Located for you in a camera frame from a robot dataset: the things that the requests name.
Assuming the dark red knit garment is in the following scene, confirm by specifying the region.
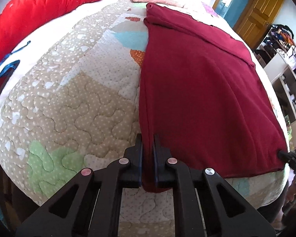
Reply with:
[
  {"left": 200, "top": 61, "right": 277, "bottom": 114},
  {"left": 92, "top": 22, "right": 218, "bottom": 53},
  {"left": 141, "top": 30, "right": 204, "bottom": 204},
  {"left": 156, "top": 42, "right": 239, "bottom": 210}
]
[{"left": 139, "top": 3, "right": 287, "bottom": 192}]

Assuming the beige patchwork quilt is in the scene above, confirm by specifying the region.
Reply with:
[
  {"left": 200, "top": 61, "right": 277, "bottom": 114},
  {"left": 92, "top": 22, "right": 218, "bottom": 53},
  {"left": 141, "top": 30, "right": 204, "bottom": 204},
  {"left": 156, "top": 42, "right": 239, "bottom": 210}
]
[{"left": 0, "top": 0, "right": 290, "bottom": 237}]

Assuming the cluttered white shelf unit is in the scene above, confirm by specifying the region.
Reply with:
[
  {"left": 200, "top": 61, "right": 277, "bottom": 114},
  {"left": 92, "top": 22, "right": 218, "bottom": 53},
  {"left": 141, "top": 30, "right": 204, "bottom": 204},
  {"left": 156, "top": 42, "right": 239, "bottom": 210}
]
[{"left": 253, "top": 24, "right": 296, "bottom": 149}]

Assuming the wooden door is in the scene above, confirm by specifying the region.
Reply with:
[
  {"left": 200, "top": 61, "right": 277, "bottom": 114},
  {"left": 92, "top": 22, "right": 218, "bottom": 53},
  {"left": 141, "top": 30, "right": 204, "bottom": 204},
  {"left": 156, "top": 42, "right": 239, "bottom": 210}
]
[{"left": 233, "top": 0, "right": 285, "bottom": 49}]

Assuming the white bed sheet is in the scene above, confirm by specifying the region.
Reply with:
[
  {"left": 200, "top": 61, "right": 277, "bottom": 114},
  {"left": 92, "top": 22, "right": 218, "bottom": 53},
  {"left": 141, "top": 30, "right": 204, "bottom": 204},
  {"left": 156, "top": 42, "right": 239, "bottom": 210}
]
[{"left": 0, "top": 0, "right": 119, "bottom": 111}]

